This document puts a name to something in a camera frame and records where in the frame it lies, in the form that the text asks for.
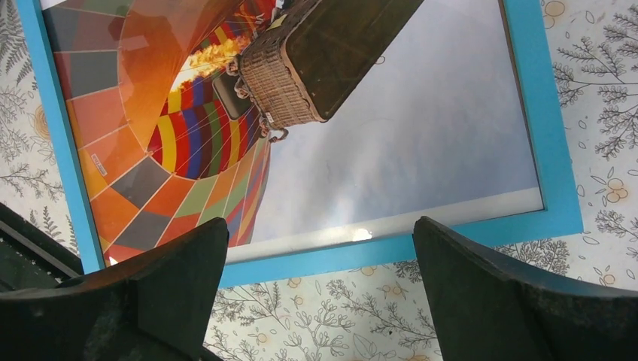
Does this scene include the hot air balloon photo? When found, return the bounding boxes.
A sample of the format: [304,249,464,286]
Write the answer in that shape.
[42,1,544,265]

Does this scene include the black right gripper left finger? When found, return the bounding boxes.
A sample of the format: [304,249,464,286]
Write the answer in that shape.
[1,217,229,360]

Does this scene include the black mounting base rail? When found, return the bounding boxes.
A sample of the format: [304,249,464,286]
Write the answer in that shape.
[1,205,84,293]

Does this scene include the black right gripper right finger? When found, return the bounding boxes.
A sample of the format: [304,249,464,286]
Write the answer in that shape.
[413,217,637,360]

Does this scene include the floral patterned table mat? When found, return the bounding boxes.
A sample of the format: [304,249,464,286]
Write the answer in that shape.
[1,1,637,360]

